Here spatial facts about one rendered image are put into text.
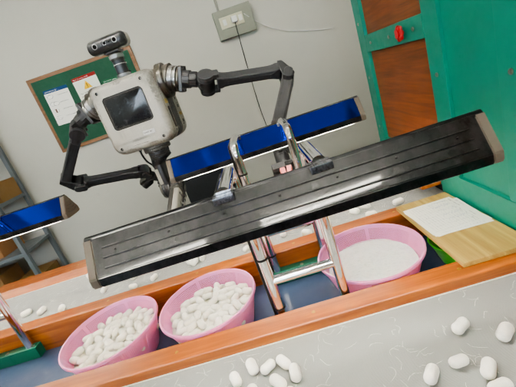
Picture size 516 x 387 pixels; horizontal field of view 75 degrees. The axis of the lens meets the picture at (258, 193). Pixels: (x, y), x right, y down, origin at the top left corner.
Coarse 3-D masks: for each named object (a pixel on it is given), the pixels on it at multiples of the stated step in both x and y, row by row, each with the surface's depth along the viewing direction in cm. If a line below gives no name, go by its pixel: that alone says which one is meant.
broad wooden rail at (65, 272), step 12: (72, 264) 150; (84, 264) 145; (36, 276) 150; (48, 276) 145; (60, 276) 142; (72, 276) 141; (0, 288) 151; (12, 288) 146; (24, 288) 144; (36, 288) 142
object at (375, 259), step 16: (368, 240) 97; (384, 240) 95; (352, 256) 91; (368, 256) 89; (384, 256) 88; (400, 256) 84; (416, 256) 84; (352, 272) 85; (368, 272) 83; (384, 272) 82; (400, 272) 80
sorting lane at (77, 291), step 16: (416, 192) 113; (384, 208) 110; (336, 224) 110; (272, 240) 114; (208, 256) 119; (224, 256) 114; (160, 272) 119; (176, 272) 116; (48, 288) 140; (64, 288) 134; (80, 288) 129; (112, 288) 120; (128, 288) 116; (16, 304) 135; (32, 304) 130; (48, 304) 125; (64, 304) 120; (80, 304) 116
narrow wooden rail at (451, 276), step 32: (512, 256) 68; (384, 288) 71; (416, 288) 68; (448, 288) 68; (288, 320) 72; (320, 320) 69; (160, 352) 75; (192, 352) 72; (224, 352) 71; (64, 384) 76; (96, 384) 73; (128, 384) 73
